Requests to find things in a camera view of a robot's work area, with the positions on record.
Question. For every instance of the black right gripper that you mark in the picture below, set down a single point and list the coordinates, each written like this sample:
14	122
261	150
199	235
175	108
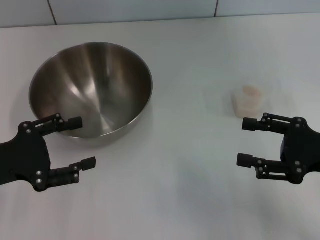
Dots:
300	152

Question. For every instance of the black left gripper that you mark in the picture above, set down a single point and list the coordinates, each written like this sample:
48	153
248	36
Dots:
27	155

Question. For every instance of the clear plastic measuring cup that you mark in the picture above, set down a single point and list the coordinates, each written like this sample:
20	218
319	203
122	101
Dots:
250	105

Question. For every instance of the stainless steel mixing bowl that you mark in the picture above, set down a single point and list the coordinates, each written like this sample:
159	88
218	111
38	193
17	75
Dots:
100	87

